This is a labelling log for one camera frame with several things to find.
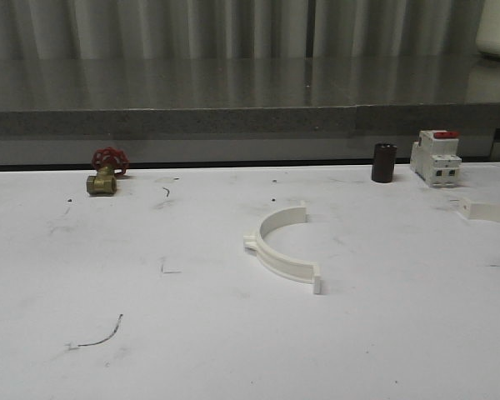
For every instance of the white half pipe clamp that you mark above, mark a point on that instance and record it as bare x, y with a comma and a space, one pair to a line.
285, 266
479, 210

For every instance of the dark brown cylindrical capacitor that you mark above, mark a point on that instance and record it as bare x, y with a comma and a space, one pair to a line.
383, 162

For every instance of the brass valve red handwheel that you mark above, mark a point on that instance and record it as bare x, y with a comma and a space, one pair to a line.
109, 163

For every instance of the grey stone counter slab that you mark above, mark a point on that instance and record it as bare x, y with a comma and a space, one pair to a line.
270, 98

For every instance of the white container in background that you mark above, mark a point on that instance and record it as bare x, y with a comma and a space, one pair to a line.
488, 33

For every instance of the white circuit breaker red switch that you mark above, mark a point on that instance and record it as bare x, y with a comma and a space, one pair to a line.
434, 158

